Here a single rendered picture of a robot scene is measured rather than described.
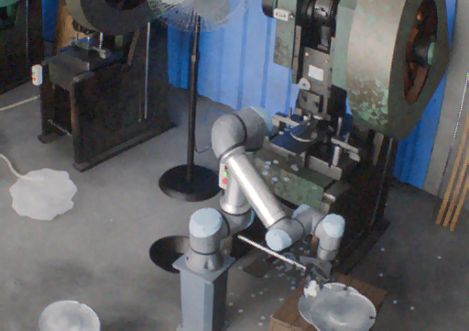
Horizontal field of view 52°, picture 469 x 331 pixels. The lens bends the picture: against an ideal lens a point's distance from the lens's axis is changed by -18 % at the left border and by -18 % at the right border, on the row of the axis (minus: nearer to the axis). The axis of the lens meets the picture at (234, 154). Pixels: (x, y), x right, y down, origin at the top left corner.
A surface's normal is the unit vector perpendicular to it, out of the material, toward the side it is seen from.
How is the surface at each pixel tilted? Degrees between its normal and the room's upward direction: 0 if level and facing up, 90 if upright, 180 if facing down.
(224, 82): 90
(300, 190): 90
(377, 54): 85
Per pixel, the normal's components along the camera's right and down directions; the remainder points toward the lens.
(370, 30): -0.58, 0.11
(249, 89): -0.62, 0.37
